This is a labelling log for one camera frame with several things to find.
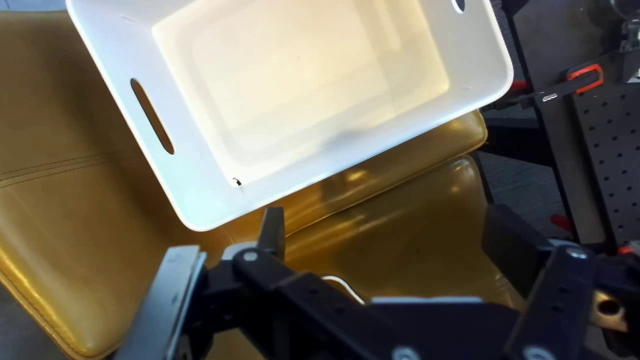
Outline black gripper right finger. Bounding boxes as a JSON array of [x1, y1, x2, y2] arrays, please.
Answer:
[[483, 201, 640, 360]]

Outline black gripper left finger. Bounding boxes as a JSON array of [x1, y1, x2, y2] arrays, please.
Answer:
[[119, 205, 376, 360]]

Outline short smooth white cord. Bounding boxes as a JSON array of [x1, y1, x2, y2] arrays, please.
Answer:
[[321, 272, 369, 308]]

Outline white ribbed plastic basket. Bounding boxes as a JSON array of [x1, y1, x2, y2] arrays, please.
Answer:
[[65, 0, 517, 233]]

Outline red and black clamp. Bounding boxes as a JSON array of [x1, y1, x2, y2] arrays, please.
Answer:
[[537, 59, 606, 105]]

